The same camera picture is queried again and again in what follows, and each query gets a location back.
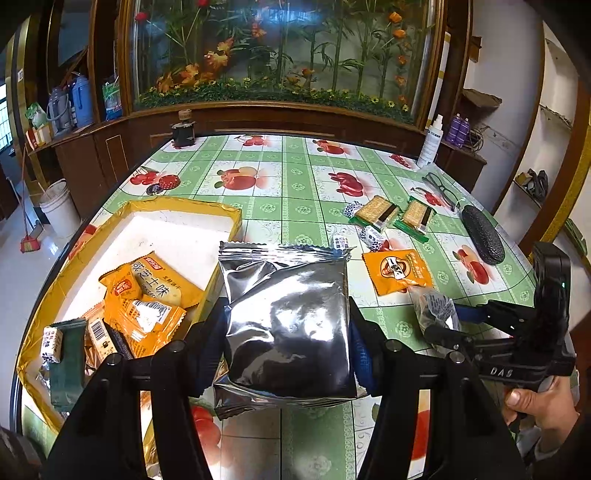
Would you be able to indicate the black white patterned candy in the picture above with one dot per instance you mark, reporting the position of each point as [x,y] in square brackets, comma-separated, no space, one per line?
[340,242]
[374,238]
[353,210]

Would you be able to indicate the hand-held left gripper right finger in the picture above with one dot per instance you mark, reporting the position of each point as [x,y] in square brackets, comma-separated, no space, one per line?
[362,355]

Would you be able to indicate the grey thermos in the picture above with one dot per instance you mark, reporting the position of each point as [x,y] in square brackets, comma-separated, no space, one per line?
[59,113]

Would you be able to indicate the black glasses case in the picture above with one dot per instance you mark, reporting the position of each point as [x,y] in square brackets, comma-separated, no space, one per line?
[482,235]

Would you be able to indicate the blue thermos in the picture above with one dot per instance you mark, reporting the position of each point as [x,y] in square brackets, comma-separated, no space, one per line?
[82,104]

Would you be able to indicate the brown wooden cabinet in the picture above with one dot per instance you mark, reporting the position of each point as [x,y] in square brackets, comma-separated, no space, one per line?
[295,121]

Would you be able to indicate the dark ink bottle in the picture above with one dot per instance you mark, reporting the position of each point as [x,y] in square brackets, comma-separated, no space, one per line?
[183,134]

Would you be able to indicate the dark shoes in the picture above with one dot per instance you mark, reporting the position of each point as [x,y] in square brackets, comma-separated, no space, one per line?
[535,184]

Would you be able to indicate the orange monkey print packet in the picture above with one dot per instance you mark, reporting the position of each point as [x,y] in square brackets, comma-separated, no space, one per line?
[397,272]

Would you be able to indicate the small white candy bar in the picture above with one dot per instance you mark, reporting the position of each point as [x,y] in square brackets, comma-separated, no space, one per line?
[51,344]

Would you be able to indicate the blue green detergent bag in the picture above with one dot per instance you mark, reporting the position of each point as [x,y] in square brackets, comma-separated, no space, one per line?
[112,101]

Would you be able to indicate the large silver snack packet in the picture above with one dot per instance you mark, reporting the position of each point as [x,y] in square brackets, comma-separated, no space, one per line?
[286,323]

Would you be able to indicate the red broom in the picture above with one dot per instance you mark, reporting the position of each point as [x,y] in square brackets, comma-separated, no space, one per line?
[30,244]

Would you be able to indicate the green white bag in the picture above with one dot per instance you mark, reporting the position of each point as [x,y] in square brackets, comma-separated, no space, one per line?
[36,115]

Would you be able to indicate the black eyeglasses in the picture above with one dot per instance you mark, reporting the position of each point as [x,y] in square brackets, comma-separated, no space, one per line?
[436,184]

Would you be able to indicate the yellow-taped white foam box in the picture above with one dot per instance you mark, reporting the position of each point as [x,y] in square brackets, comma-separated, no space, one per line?
[175,230]

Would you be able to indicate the white plastic bucket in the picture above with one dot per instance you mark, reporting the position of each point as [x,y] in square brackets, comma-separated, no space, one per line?
[60,212]

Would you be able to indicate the white spray bottle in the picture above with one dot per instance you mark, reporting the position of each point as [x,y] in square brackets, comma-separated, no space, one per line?
[429,147]

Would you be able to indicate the red white box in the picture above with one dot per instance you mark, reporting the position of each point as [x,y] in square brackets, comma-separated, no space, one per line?
[40,136]

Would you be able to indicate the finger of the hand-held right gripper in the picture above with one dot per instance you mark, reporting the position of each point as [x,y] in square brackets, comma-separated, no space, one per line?
[503,316]
[455,341]

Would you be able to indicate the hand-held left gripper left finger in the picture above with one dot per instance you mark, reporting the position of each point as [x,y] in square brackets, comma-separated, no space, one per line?
[210,350]

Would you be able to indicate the green-edged cracker packet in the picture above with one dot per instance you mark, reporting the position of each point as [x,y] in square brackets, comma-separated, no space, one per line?
[415,217]
[374,212]

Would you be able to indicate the clear packet of dark snacks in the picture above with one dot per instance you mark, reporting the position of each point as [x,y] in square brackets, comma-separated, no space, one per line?
[434,309]

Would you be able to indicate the brown barcode snack packet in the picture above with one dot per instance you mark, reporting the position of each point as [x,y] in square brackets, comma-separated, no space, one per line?
[99,334]

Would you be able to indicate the person's right hand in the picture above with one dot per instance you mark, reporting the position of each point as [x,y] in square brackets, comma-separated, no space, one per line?
[545,410]

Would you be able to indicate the orange yellow biscuit packet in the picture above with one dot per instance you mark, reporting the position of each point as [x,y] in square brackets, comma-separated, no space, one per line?
[157,277]

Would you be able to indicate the dark green snack packet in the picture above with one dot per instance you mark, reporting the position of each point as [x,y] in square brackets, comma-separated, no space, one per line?
[67,378]

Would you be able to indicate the black round bottle cap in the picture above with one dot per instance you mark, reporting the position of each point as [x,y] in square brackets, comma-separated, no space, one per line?
[153,189]

